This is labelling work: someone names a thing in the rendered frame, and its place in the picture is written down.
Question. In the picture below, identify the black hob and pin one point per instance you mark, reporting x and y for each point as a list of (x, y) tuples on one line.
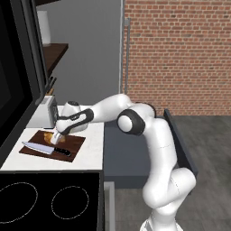
[(45, 198)]

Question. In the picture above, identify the black microwave oven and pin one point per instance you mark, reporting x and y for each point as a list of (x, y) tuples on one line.
[(15, 75)]

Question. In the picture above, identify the grey toaster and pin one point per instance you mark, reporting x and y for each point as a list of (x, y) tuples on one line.
[(42, 115)]

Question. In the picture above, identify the white electric kettle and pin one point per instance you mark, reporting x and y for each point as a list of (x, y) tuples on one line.
[(71, 106)]

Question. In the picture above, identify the dark grey open drawer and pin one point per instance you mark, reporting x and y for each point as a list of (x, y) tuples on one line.
[(180, 144)]

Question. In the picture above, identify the white jar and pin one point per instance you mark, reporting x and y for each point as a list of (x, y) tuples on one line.
[(44, 28)]

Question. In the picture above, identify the knife block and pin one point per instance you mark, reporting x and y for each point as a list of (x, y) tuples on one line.
[(50, 87)]

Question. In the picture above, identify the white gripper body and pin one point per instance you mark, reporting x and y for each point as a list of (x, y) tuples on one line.
[(56, 137)]

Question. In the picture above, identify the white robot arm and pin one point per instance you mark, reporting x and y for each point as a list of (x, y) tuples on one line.
[(159, 156)]

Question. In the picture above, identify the dark wooden shelf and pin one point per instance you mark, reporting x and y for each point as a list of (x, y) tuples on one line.
[(57, 54)]

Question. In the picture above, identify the grey fridge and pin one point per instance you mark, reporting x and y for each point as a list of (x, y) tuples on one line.
[(90, 51)]

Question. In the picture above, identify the brown wooden cutting board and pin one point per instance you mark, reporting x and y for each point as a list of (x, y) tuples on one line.
[(73, 144)]

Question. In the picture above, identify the brown piece of meat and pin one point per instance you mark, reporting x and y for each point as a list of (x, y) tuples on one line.
[(47, 137)]

